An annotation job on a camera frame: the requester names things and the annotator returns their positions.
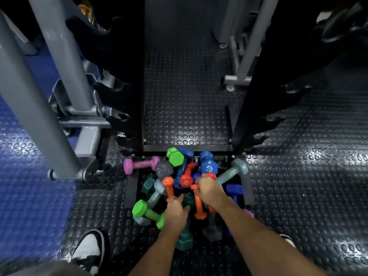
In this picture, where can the person's left hand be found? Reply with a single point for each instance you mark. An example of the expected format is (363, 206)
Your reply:
(174, 217)

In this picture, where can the person's right hand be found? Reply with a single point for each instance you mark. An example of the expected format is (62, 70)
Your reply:
(211, 192)

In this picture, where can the person's left thumb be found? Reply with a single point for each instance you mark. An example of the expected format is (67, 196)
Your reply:
(186, 210)

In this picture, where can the person's right thumb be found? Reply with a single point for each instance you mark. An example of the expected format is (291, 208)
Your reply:
(197, 193)

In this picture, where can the orange dumbbell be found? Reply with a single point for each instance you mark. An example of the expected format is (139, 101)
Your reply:
(199, 212)
(168, 182)

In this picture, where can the person's left forearm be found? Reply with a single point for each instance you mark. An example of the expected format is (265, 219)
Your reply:
(156, 255)

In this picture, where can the person's right forearm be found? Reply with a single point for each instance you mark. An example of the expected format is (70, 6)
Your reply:
(258, 241)

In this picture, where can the pile of coloured dumbbells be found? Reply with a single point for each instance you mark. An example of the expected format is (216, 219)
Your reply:
(209, 166)

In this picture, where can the person's right black-white shoe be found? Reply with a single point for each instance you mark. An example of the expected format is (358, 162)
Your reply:
(288, 240)

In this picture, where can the person's black-white shoe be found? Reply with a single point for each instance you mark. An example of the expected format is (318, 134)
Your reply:
(288, 240)
(89, 250)

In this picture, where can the person's left black-white shoe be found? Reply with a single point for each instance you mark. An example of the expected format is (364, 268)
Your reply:
(89, 250)

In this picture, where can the black dumbbell rack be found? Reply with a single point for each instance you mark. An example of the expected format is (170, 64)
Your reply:
(123, 54)

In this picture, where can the person's grey trousers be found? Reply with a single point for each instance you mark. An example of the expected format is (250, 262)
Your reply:
(40, 270)

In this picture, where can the black gym equipment part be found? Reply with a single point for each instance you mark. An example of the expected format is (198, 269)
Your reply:
(342, 24)

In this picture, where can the grey gym machine frame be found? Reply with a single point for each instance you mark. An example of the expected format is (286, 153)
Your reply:
(253, 40)
(17, 91)

